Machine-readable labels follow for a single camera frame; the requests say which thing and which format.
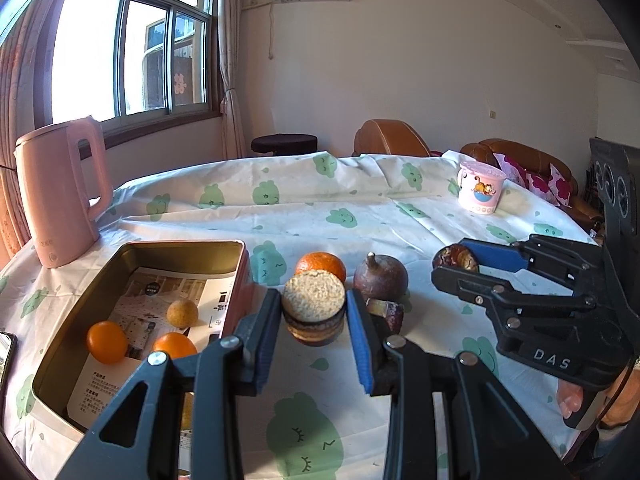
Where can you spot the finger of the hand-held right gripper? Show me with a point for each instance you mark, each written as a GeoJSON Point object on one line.
{"type": "Point", "coordinates": [465, 282]}
{"type": "Point", "coordinates": [500, 256]}

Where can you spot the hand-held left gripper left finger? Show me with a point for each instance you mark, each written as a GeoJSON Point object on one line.
{"type": "Point", "coordinates": [268, 332]}

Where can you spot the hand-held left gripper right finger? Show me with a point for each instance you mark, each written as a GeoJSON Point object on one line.
{"type": "Point", "coordinates": [359, 332]}

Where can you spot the dark wrinkled round fruit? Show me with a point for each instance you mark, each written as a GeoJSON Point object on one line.
{"type": "Point", "coordinates": [452, 259]}

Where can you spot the dark red fruit piece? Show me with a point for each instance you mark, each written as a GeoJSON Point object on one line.
{"type": "Point", "coordinates": [390, 314]}

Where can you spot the pink metal tin box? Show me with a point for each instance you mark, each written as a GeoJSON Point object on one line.
{"type": "Point", "coordinates": [236, 292]}

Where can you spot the round layered biscuit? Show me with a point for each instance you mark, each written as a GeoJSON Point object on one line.
{"type": "Point", "coordinates": [314, 300]}

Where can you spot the purple round fruit with stem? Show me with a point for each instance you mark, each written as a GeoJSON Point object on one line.
{"type": "Point", "coordinates": [381, 277]}

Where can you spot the orange tangerine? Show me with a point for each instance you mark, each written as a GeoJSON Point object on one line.
{"type": "Point", "coordinates": [320, 264]}

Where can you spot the small yellow round fruit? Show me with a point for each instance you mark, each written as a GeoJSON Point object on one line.
{"type": "Point", "coordinates": [182, 312]}

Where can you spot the small smooth orange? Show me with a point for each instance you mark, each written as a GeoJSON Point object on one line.
{"type": "Point", "coordinates": [175, 346]}
{"type": "Point", "coordinates": [107, 342]}

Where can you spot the person's right hand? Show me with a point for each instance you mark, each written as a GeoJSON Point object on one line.
{"type": "Point", "coordinates": [570, 400]}

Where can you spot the pink lidded cartoon cup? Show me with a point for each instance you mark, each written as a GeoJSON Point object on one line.
{"type": "Point", "coordinates": [481, 187]}

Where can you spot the pink floral pillow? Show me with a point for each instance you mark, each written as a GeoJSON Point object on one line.
{"type": "Point", "coordinates": [511, 170]}

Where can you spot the white magenta floral pillow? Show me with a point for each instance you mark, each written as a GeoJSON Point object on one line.
{"type": "Point", "coordinates": [555, 185]}

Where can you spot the brown leather sofa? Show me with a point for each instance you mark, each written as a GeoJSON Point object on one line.
{"type": "Point", "coordinates": [530, 152]}

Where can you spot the printed paper leaflet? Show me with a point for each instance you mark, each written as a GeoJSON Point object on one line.
{"type": "Point", "coordinates": [150, 300]}

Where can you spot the brown leather armchair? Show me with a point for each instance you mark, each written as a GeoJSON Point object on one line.
{"type": "Point", "coordinates": [390, 137]}

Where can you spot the dark round stool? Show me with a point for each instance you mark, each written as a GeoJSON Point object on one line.
{"type": "Point", "coordinates": [284, 142]}

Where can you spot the pink electric kettle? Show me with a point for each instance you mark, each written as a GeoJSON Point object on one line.
{"type": "Point", "coordinates": [55, 190]}

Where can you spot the narrow pink curtain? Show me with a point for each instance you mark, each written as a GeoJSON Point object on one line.
{"type": "Point", "coordinates": [231, 75]}

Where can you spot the black smartphone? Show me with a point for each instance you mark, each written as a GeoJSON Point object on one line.
{"type": "Point", "coordinates": [6, 360]}

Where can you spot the pink window sticker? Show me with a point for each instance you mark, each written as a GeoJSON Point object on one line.
{"type": "Point", "coordinates": [179, 83]}

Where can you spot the wide pink curtain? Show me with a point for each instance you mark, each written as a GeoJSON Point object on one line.
{"type": "Point", "coordinates": [12, 160]}

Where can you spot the sliding glass window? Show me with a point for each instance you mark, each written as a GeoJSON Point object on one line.
{"type": "Point", "coordinates": [130, 40]}

